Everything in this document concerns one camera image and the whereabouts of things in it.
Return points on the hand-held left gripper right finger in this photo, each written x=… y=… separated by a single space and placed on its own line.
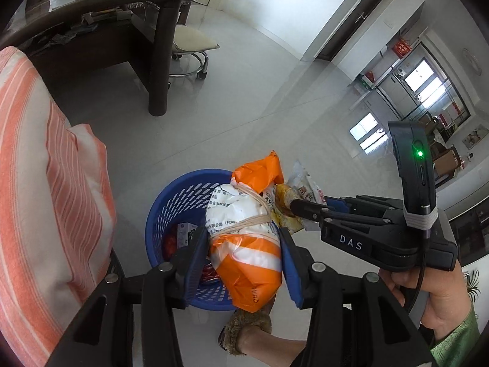
x=290 y=267

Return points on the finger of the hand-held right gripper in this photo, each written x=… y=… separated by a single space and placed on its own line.
x=338 y=203
x=309 y=209

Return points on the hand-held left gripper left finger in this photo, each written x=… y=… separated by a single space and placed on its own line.
x=193 y=271

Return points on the yellow clear snack wrapper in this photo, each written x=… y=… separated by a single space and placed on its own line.
x=301 y=187

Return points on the orange white plastic packet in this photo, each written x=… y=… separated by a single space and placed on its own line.
x=244 y=244

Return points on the blue plastic basket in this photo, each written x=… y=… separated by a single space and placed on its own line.
x=183 y=195

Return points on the person's right forearm green sleeve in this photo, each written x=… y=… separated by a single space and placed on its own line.
x=456 y=340

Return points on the person's right hand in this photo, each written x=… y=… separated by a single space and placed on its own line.
x=443 y=302

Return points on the red striped wrapper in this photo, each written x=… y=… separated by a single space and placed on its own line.
x=211 y=275

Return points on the brown furry slipper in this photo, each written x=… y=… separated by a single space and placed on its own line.
x=244 y=325

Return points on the person's leg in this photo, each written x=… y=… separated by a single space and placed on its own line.
x=275 y=348

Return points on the orange striped tablecloth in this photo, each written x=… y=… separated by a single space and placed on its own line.
x=34 y=183

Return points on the cream swivel stool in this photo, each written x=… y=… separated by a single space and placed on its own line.
x=193 y=40

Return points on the dark wooden desk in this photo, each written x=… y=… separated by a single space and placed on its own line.
x=114 y=34

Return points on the red wall sign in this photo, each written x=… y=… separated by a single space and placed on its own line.
x=402 y=47

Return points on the dark door frame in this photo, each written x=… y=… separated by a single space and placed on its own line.
x=349 y=11

